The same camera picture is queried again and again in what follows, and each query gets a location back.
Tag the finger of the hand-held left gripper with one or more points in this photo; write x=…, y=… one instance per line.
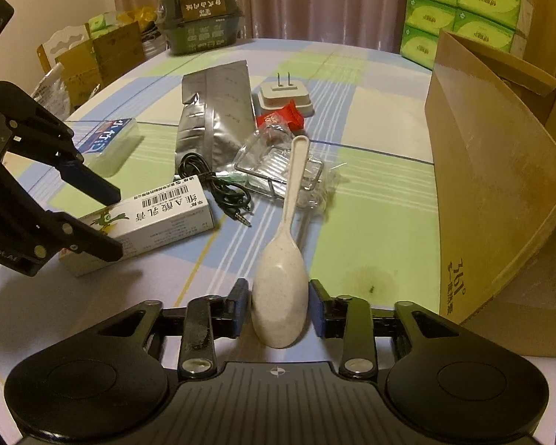
x=97, y=245
x=90, y=181

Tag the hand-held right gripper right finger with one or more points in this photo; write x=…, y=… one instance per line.
x=318, y=315

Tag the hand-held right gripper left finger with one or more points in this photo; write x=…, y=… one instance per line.
x=239, y=310

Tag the beige speckled spoon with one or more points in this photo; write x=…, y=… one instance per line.
x=278, y=287

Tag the white medicine box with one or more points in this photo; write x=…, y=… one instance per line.
x=167, y=222

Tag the silver foil bag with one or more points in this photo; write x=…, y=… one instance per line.
x=222, y=116

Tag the clear plastic tray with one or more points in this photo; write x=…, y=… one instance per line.
x=264, y=162

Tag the brown cardboard box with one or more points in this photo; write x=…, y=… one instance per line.
x=491, y=171

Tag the clear plastic bag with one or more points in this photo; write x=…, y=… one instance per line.
x=48, y=85

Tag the white scalloped board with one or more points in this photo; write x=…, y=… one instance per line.
x=65, y=39

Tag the printed cardboard carton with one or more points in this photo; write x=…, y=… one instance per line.
x=116, y=51

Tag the small green tissue pack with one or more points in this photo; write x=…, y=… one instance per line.
x=103, y=22

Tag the yellow plastic bag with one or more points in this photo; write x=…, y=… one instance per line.
x=141, y=16

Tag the checked tablecloth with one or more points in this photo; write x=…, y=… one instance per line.
x=375, y=148

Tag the dark green storage box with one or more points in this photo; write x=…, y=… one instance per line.
x=199, y=32

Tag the red snack packet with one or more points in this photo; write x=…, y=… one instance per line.
x=292, y=116

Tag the white power adapter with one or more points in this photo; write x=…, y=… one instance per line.
x=282, y=97

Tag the purple curtain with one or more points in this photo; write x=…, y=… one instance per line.
x=306, y=0

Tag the stack of green tissue packs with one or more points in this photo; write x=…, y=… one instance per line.
x=431, y=14

